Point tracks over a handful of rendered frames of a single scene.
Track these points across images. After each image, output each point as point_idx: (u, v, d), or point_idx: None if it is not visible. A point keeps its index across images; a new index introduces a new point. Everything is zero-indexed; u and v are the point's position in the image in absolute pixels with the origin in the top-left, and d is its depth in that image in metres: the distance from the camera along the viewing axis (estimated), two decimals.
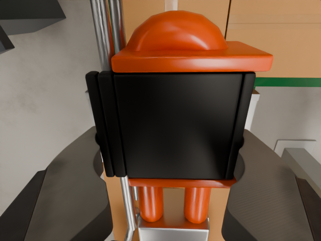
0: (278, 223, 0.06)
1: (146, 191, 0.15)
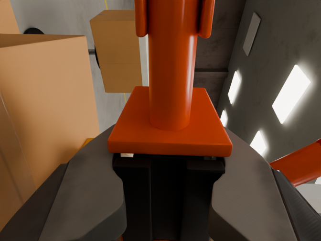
0: (260, 215, 0.07)
1: None
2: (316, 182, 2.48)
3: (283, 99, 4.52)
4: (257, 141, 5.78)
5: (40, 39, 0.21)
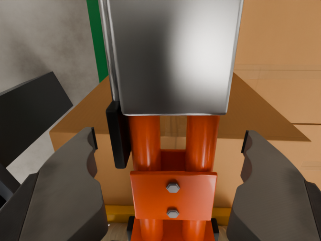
0: (284, 226, 0.06)
1: None
2: None
3: None
4: None
5: (242, 134, 0.30)
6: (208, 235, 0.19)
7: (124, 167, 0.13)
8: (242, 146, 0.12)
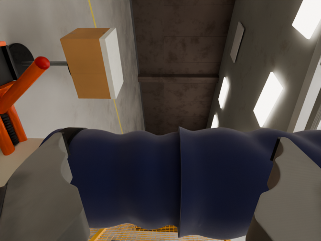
0: None
1: None
2: None
3: (262, 104, 4.79)
4: None
5: None
6: None
7: None
8: (272, 153, 0.11)
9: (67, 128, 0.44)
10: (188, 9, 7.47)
